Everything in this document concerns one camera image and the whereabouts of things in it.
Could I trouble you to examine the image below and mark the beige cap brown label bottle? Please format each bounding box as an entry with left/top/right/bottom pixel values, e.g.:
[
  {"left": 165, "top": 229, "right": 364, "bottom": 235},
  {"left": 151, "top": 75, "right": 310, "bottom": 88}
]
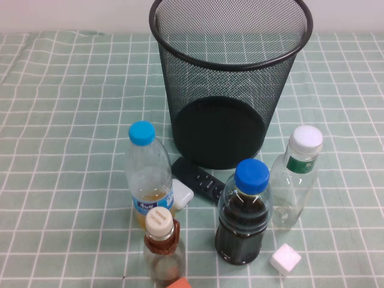
[{"left": 142, "top": 206, "right": 187, "bottom": 286}]

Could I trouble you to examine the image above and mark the white earbuds case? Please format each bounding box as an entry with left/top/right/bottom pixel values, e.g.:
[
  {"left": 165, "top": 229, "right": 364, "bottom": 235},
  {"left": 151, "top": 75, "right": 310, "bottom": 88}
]
[{"left": 171, "top": 178, "right": 195, "bottom": 211}]

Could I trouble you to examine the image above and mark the light-blue cap yellow liquid bottle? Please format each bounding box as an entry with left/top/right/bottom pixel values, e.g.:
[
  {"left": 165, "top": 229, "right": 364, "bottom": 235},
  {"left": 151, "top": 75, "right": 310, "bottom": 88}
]
[{"left": 124, "top": 120, "right": 176, "bottom": 232}]

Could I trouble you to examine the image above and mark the white cube charger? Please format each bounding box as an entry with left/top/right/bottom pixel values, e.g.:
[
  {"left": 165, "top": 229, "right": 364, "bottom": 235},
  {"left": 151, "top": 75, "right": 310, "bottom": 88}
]
[{"left": 269, "top": 243, "right": 302, "bottom": 275}]

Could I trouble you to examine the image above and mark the green checked tablecloth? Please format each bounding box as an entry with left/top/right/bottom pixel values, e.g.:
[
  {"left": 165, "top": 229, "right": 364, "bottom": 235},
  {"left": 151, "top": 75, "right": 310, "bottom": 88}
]
[{"left": 0, "top": 29, "right": 384, "bottom": 288}]

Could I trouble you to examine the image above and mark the white cap green label bottle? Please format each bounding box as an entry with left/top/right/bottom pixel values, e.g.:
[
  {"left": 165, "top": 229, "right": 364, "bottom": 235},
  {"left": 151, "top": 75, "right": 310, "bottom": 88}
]
[{"left": 269, "top": 125, "right": 324, "bottom": 231}]

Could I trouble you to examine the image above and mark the black remote control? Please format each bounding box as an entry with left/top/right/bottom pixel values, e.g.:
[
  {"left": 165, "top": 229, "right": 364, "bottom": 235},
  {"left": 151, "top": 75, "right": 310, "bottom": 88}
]
[{"left": 170, "top": 156, "right": 226, "bottom": 206}]

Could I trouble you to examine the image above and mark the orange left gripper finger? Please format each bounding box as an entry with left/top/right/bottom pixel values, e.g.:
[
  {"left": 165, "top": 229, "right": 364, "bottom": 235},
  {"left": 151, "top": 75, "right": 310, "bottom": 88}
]
[{"left": 166, "top": 277, "right": 193, "bottom": 288}]

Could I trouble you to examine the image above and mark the black mesh wastebasket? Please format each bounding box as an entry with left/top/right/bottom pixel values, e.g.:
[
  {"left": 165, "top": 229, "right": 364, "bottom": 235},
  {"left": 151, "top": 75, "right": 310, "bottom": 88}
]
[{"left": 149, "top": 0, "right": 314, "bottom": 170}]

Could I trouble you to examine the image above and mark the blue cap dark liquid bottle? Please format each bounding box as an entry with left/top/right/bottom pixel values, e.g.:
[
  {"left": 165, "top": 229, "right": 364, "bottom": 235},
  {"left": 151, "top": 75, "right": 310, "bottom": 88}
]
[{"left": 214, "top": 158, "right": 274, "bottom": 266}]

